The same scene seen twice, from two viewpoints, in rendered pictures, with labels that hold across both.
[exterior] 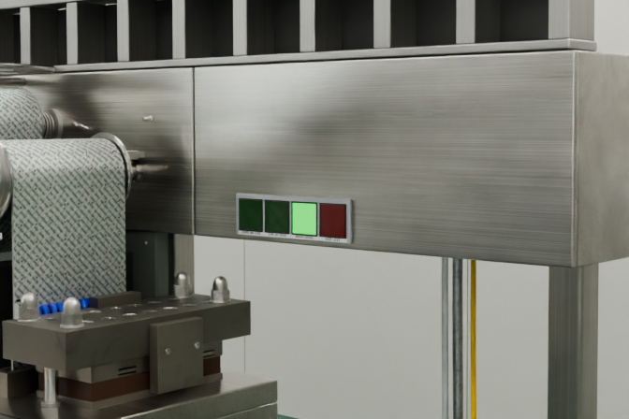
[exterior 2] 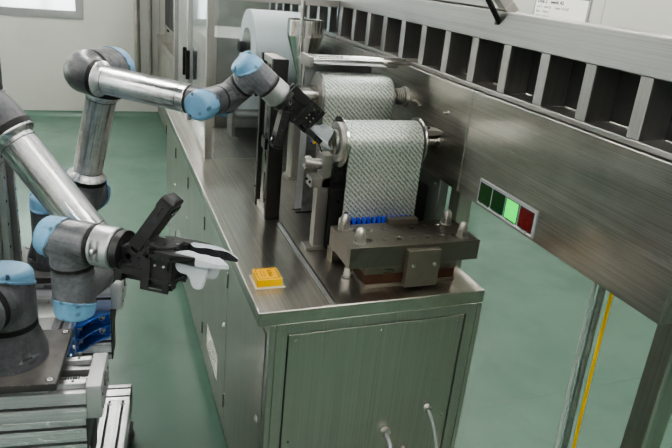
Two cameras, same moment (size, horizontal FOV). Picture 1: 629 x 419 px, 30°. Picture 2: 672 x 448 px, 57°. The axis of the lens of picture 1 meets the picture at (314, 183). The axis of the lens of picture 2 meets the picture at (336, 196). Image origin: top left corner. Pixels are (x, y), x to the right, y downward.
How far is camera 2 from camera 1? 0.60 m
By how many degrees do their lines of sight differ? 32
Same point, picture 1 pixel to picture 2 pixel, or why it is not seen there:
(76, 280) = (382, 204)
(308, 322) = not seen: hidden behind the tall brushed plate
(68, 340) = (352, 253)
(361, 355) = not seen: hidden behind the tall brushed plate
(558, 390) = (649, 374)
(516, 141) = (645, 222)
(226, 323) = (460, 251)
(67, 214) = (382, 168)
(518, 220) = (632, 275)
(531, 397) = not seen: outside the picture
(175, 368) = (418, 274)
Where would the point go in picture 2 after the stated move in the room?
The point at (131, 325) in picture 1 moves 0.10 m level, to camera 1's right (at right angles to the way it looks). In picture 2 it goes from (394, 248) to (428, 258)
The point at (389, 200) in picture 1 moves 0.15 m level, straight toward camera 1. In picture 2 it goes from (559, 222) to (541, 242)
